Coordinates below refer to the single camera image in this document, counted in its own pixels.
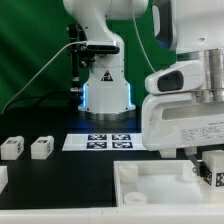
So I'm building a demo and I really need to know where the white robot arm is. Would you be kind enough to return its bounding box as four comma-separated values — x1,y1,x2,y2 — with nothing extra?
63,0,224,156

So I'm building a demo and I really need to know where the white front rail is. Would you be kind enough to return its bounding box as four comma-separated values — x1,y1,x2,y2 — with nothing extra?
0,206,224,224

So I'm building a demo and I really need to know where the black camera stand pole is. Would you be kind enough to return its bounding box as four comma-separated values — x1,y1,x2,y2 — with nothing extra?
67,24,83,108

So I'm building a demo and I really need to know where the white block left edge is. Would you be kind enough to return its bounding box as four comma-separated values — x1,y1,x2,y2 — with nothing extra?
0,166,8,194

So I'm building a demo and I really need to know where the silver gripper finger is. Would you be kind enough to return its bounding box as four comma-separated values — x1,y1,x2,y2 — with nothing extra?
187,154,203,177

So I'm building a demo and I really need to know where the black camera on mount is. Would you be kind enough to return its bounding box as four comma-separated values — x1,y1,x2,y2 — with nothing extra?
84,40,120,54

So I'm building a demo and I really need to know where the white square tabletop tray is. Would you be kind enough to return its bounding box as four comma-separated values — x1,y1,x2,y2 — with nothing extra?
114,160,224,207

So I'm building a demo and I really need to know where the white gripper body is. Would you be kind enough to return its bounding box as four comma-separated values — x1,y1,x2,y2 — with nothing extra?
141,60,224,151

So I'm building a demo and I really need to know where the white sheet with tags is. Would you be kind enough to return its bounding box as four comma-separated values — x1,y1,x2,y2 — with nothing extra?
62,133,145,151

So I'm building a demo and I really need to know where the black cable on table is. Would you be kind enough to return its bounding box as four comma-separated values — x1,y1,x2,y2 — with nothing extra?
3,88,84,113

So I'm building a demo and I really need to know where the grey camera cable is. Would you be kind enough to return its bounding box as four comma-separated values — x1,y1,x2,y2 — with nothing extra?
0,40,88,115

